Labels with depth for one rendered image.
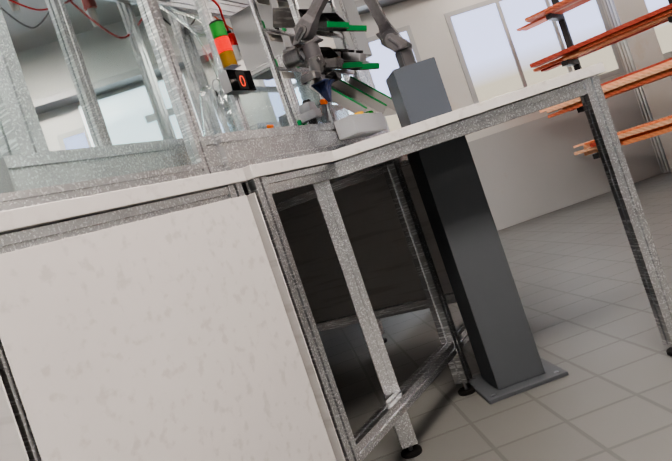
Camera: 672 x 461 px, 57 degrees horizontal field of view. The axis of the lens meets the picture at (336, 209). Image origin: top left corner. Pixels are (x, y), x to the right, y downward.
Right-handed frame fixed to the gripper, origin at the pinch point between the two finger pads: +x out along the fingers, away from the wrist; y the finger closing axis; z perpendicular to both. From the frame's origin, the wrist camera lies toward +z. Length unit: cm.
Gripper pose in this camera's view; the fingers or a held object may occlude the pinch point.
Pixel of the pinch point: (326, 92)
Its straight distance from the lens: 211.5
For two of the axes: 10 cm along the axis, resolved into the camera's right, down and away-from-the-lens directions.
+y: 5.0, -1.7, 8.5
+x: 3.3, 9.4, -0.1
